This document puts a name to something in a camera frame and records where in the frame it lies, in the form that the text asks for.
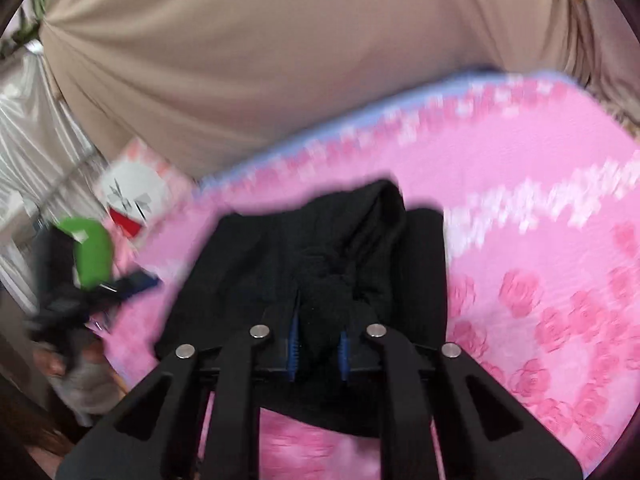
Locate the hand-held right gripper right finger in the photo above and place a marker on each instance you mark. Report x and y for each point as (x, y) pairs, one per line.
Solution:
(344, 355)

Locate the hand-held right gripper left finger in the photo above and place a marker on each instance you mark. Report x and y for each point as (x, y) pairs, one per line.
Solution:
(294, 350)

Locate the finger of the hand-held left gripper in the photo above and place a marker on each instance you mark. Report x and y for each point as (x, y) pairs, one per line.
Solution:
(137, 282)

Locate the black pants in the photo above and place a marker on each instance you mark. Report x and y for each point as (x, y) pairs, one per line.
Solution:
(280, 250)

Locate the person's left forearm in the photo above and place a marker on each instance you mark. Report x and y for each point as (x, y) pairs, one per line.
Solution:
(90, 390)

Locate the green plush pillow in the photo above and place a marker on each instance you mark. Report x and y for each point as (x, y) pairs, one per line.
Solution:
(92, 255)

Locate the white bunny face pillow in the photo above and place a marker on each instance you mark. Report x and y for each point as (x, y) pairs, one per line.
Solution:
(130, 195)

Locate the silver satin curtain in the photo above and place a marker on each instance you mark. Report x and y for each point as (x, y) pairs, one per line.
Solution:
(30, 125)

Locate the pink floral bed sheet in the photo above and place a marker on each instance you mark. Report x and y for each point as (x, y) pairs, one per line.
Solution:
(525, 210)

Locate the beige cloth drape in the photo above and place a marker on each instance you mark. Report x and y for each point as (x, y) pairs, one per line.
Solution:
(250, 35)

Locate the green plant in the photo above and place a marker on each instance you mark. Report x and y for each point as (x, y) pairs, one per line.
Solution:
(42, 5)

